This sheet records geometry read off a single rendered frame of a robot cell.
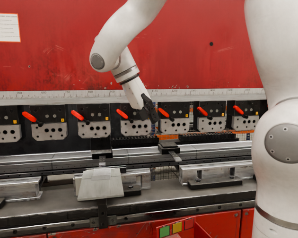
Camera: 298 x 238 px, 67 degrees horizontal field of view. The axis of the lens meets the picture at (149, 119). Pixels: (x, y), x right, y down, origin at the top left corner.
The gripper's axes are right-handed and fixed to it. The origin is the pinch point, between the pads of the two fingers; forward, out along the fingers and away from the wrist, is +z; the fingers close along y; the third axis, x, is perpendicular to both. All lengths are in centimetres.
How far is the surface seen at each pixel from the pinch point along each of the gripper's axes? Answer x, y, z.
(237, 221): 22, -14, 79
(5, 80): -37, -41, -37
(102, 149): -17.2, -38.7, 12.4
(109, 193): -25.4, -13.9, 21.9
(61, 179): -77, -263, 85
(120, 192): -21.3, -12.8, 24.1
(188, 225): -4, -9, 55
